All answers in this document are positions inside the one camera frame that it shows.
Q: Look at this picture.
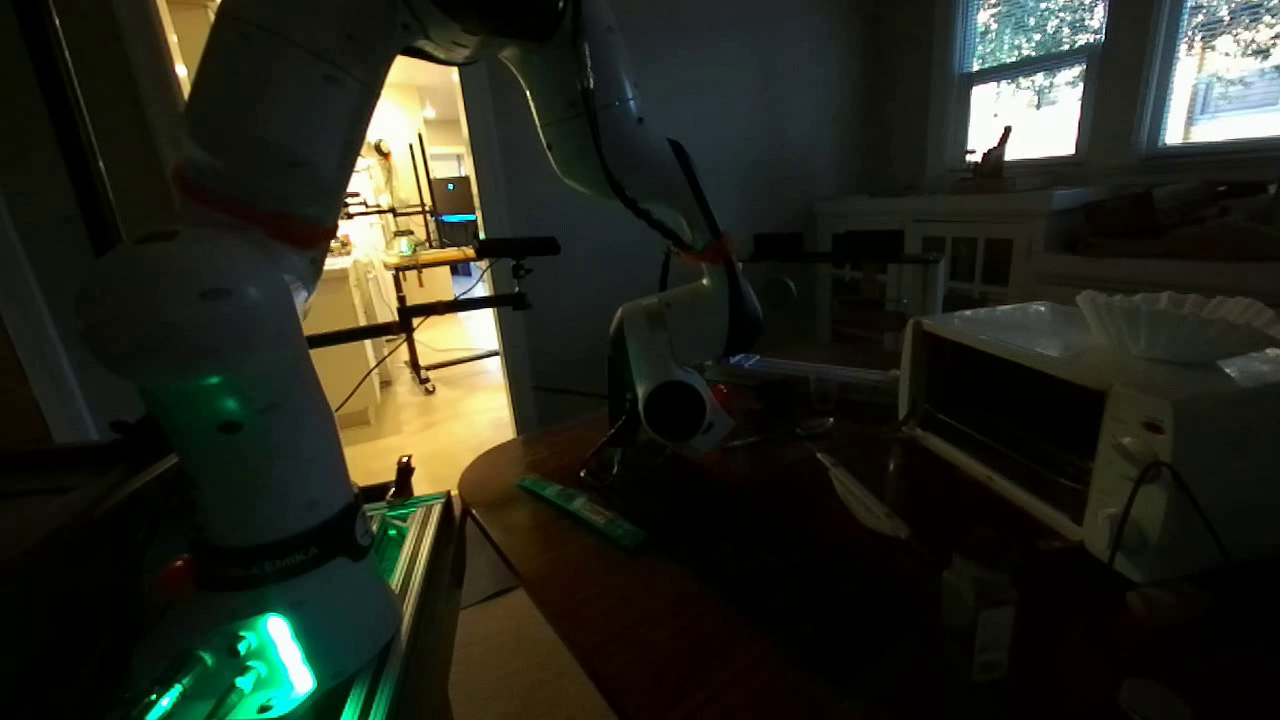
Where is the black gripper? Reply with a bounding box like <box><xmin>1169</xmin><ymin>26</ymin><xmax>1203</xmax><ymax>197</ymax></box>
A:
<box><xmin>724</xmin><ymin>378</ymin><xmax>810</xmax><ymax>453</ymax></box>

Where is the white plastic spoon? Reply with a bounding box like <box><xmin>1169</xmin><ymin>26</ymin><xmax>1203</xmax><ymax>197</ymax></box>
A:
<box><xmin>810</xmin><ymin>446</ymin><xmax>915</xmax><ymax>542</ymax></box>

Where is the green rectangular strip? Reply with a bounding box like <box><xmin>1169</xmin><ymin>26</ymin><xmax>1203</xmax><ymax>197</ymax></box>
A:
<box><xmin>515</xmin><ymin>466</ymin><xmax>653</xmax><ymax>555</ymax></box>

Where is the white cabinet with glass panes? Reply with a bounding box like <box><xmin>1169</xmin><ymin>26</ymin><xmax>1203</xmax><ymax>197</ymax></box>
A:
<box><xmin>739</xmin><ymin>193</ymin><xmax>1054</xmax><ymax>355</ymax></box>

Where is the black boom stand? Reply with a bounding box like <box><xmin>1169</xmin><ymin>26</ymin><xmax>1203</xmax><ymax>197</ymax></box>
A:
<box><xmin>303</xmin><ymin>256</ymin><xmax>537</xmax><ymax>359</ymax></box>

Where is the small dark figurine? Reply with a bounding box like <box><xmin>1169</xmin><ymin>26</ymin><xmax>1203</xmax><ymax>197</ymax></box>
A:
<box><xmin>969</xmin><ymin>119</ymin><xmax>1015</xmax><ymax>188</ymax></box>

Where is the rolling cart wooden top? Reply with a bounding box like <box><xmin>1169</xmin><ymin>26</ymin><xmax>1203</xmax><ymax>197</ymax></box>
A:
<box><xmin>383</xmin><ymin>245</ymin><xmax>503</xmax><ymax>400</ymax></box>

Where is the small black knob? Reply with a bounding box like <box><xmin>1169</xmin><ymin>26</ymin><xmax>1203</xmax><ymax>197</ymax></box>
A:
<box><xmin>383</xmin><ymin>453</ymin><xmax>420</xmax><ymax>507</ymax></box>

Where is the aluminium robot mounting base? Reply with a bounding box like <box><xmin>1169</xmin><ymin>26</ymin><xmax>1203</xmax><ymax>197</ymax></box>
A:
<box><xmin>123</xmin><ymin>488</ymin><xmax>464</xmax><ymax>720</ymax></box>

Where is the black computer monitor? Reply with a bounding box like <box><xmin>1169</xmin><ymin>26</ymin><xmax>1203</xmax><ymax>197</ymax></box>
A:
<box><xmin>428</xmin><ymin>173</ymin><xmax>485</xmax><ymax>251</ymax></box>

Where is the white coffee filter stack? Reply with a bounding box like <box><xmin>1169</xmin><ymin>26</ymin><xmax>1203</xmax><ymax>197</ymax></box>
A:
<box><xmin>1073</xmin><ymin>282</ymin><xmax>1280</xmax><ymax>371</ymax></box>

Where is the white framed window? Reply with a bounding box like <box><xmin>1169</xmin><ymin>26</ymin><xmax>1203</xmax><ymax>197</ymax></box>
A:
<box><xmin>955</xmin><ymin>0</ymin><xmax>1112</xmax><ymax>166</ymax></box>
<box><xmin>1153</xmin><ymin>0</ymin><xmax>1280</xmax><ymax>151</ymax></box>

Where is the white toaster oven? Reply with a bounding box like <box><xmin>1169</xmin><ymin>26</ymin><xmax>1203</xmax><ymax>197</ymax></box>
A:
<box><xmin>897</xmin><ymin>296</ymin><xmax>1280</xmax><ymax>591</ymax></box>

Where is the white plastic bag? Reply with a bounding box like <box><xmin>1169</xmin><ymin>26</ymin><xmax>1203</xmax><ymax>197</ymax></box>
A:
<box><xmin>1211</xmin><ymin>342</ymin><xmax>1280</xmax><ymax>392</ymax></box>

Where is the glass oven door white frame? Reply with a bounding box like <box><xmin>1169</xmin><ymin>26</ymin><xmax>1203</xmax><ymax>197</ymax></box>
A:
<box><xmin>730</xmin><ymin>349</ymin><xmax>1091</xmax><ymax>550</ymax></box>

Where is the black stereo camera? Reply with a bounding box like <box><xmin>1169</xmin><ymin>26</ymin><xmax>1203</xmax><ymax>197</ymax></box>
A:
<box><xmin>473</xmin><ymin>231</ymin><xmax>562</xmax><ymax>263</ymax></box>

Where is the black oven power cord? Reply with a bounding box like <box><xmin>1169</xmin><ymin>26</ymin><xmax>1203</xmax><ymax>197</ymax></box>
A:
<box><xmin>1099</xmin><ymin>457</ymin><xmax>1235</xmax><ymax>572</ymax></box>

